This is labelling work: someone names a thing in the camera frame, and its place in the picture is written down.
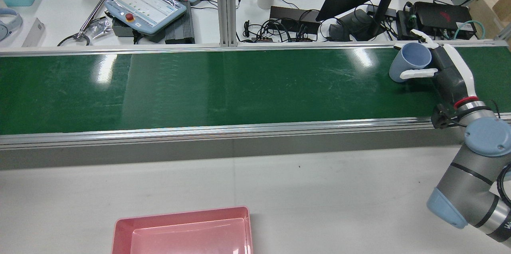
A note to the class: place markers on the black ribbed power unit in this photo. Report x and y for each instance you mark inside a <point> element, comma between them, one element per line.
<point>181,26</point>

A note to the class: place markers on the small white box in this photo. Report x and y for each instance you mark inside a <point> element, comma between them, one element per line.
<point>34,32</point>

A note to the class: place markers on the pink plastic box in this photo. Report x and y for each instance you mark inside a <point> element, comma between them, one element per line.
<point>179,238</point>

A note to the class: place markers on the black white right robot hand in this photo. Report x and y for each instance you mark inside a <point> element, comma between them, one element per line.
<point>451,78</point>

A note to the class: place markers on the light blue plastic cup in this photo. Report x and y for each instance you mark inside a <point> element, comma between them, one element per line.
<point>411,60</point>

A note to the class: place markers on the black box with red logo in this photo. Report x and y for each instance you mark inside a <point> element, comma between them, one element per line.
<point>443,16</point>

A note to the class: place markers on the large grey teach pendant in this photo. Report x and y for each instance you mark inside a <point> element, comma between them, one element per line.
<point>143,6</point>

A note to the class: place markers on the green conveyor belt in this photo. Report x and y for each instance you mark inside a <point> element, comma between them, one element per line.
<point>239,90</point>

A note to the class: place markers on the aluminium profile post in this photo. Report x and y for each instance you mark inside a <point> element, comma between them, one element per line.
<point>225,6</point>

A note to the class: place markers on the cardboard box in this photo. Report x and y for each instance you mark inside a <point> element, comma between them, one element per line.
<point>487,10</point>

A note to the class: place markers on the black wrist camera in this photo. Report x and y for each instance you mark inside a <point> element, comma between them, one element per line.
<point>441,118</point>

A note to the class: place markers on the clear plastic bag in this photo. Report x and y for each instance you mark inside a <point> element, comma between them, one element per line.
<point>99,28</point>

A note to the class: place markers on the light blue headphones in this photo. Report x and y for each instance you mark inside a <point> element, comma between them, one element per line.
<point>14,20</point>

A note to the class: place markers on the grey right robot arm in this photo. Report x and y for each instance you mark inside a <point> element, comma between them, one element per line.
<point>467,182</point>

